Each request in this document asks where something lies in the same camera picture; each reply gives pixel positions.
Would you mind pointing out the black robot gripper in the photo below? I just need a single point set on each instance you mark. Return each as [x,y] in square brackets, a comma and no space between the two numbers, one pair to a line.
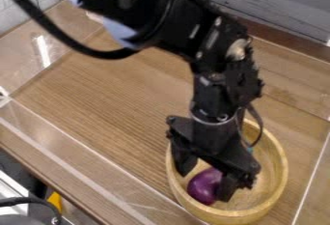
[215,141]

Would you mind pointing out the purple toy eggplant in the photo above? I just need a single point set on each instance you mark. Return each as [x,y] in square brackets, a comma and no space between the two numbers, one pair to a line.
[203,184]

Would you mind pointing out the brown wooden bowl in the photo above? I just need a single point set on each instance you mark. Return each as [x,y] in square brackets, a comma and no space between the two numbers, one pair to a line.
[250,204]

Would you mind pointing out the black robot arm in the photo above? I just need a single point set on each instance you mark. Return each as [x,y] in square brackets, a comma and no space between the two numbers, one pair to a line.
[194,30]

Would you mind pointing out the yellow object under table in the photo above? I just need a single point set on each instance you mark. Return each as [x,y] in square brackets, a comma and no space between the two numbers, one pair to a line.
[55,200]

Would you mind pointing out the clear acrylic tray wall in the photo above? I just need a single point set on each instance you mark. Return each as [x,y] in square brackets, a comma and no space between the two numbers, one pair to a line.
[84,124]

